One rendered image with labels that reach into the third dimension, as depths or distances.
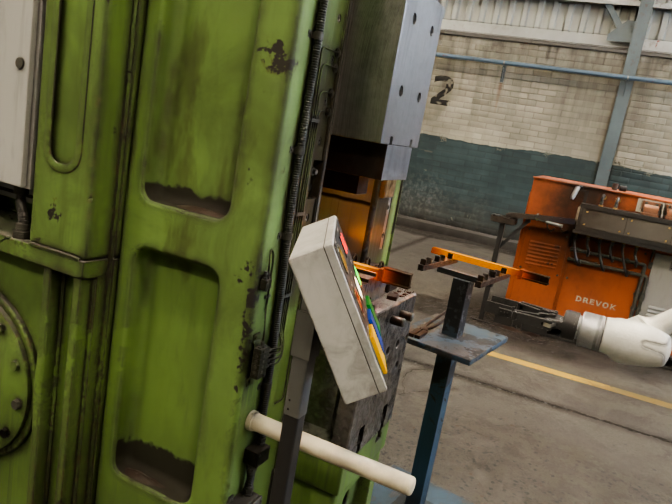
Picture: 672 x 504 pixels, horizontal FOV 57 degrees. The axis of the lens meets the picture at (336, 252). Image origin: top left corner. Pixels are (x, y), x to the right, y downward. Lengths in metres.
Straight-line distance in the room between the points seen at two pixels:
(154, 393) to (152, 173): 0.61
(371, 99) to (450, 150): 7.95
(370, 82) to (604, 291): 3.97
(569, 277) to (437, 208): 4.57
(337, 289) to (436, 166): 8.58
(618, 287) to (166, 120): 4.24
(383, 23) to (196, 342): 0.94
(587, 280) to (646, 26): 4.88
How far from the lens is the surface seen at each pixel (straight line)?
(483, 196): 9.44
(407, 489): 1.51
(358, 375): 1.10
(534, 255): 5.31
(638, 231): 5.13
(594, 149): 9.30
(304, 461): 1.89
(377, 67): 1.61
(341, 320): 1.06
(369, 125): 1.60
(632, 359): 1.67
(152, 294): 1.75
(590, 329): 1.65
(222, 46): 1.60
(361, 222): 2.05
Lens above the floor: 1.40
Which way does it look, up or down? 12 degrees down
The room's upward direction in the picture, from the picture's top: 10 degrees clockwise
